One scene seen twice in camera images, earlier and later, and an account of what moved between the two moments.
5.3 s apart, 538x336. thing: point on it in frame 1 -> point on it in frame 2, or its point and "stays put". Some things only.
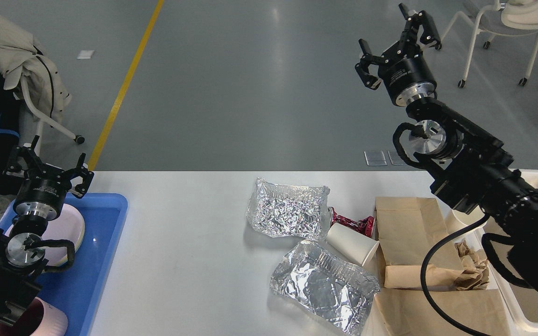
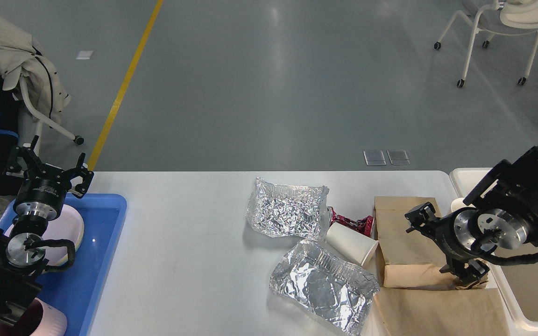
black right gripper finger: x=429 y=35 -> x=468 y=271
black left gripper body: x=43 y=192 stays put
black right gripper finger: x=367 y=59 -> x=420 y=216
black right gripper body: x=406 y=73 -> x=451 y=234
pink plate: x=67 y=226 stays put
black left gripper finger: x=81 y=170 stays put
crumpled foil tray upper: x=290 y=211 stays put
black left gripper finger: x=31 y=160 stays put
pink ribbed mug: x=41 y=318 stays put
